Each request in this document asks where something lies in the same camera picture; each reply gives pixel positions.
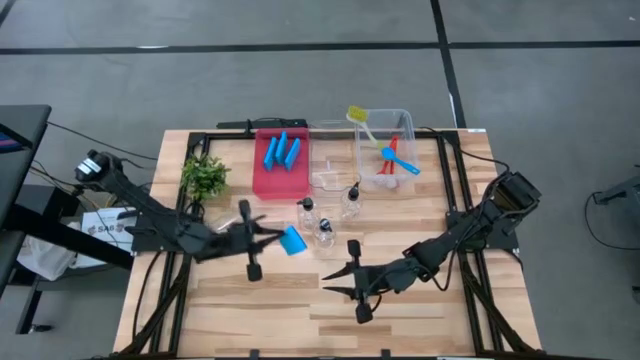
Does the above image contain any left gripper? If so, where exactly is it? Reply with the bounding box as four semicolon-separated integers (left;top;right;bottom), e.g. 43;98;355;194
192;199;286;283

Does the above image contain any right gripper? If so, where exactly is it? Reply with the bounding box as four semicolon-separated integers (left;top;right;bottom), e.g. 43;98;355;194
322;239;414;325

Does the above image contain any red dish brush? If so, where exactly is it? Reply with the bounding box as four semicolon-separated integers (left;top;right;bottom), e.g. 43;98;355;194
382;144;404;190
374;134;401;189

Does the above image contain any green dish brush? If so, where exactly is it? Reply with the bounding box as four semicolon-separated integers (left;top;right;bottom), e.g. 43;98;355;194
345;104;386;150

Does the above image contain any pink plastic bin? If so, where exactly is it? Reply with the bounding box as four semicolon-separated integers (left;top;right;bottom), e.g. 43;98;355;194
251;126;312;201

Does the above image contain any green plant in white pot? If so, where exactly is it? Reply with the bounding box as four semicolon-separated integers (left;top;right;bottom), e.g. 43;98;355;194
179;153;233;202

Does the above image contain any low clear plastic bin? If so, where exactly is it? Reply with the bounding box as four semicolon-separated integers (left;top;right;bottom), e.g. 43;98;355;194
307;118;362;194

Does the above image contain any tall clear plastic bin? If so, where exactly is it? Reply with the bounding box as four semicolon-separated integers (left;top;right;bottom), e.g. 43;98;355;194
353;107;419;194

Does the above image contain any white printed paper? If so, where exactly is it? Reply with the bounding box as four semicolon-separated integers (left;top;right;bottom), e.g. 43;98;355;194
79;207;137;269

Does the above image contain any white plastic bag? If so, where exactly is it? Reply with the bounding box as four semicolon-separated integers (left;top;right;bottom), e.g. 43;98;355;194
16;234;76;282

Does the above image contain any black desk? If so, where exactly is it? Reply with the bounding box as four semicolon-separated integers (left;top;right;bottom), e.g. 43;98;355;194
0;103;135;336

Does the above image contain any laptop screen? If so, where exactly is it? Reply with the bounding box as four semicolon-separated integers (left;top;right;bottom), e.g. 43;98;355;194
0;123;32;155

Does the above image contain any grey chair base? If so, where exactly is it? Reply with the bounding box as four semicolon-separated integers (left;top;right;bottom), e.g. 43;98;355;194
593;164;640;214

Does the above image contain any black aluminium frame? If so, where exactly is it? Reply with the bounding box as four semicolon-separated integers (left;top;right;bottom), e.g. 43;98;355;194
113;128;544;360

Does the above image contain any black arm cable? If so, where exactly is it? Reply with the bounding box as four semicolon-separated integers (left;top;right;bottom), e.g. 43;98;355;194
417;125;512;174

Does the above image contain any black floor cable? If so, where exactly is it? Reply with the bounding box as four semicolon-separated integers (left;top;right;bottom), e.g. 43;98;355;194
46;121;159;162
581;189;640;251

